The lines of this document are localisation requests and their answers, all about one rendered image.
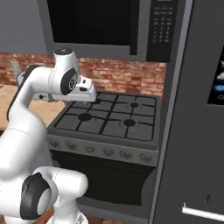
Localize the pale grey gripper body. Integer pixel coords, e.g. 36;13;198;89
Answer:
63;85;97;103

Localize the grey gas stove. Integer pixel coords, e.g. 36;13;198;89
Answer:
46;91;162;217

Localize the grey stove knob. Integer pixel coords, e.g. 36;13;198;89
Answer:
84;145;96;154
139;153;153;164
119;150;133;160
101;147;115;157
48;139;60;149
66;142;78;151

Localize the grey microwave oven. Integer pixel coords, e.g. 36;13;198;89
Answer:
36;0;187;63

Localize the black oven door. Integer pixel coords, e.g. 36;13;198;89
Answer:
50;150;158;212

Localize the dark grey fridge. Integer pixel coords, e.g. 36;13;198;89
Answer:
150;0;224;224

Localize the grey wall socket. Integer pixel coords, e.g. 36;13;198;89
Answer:
10;60;20;77

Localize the black microwave door handle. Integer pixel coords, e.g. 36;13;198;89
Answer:
129;0;138;56

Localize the grey wall cupboard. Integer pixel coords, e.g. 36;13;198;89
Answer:
0;0;48;55

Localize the white fridge handle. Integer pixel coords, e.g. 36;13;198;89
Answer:
181;204;224;222

